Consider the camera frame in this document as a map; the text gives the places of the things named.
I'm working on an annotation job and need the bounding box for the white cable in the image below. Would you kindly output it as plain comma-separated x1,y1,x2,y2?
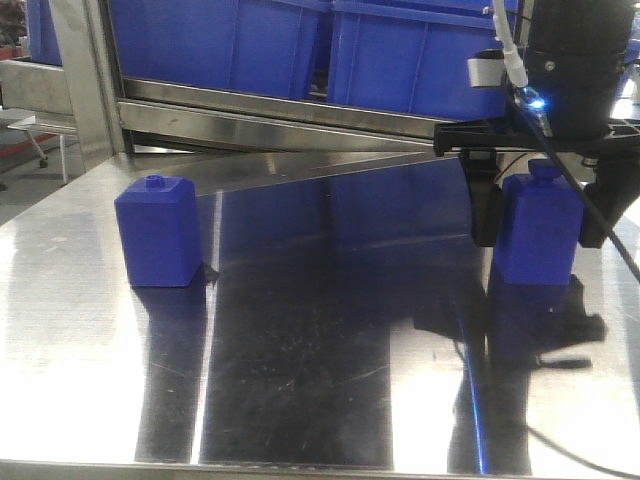
490,0,530,89

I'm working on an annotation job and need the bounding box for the black cable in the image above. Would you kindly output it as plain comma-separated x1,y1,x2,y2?
504,84,640,282

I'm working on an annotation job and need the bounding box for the blue bin centre right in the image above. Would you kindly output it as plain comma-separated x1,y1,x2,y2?
327,1,504,120

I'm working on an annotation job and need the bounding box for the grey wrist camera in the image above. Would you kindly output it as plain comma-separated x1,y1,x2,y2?
467,49,508,89

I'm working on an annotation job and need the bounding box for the blue bin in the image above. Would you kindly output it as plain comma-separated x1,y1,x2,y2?
26,0,62,66
109,1,331,99
327,1,504,120

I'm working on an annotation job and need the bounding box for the blue bin centre left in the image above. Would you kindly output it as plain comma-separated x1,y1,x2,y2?
109,1,331,99

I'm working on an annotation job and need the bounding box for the grey table background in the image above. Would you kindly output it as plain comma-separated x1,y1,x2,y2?
6,115,77,187

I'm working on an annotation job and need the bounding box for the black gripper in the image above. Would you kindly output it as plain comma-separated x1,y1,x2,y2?
433,118,639,247

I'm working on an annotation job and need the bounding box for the stainless steel shelf rack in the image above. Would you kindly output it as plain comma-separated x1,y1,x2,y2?
1,1,437,169

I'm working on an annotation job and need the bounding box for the blue bin far left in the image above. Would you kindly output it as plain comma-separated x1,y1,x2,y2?
26,0,62,66

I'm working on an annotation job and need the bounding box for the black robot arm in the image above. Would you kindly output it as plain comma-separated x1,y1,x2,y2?
434,1,639,248

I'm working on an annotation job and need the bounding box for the blue bottle part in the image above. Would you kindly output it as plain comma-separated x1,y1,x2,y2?
114,174,203,287
493,157,584,286

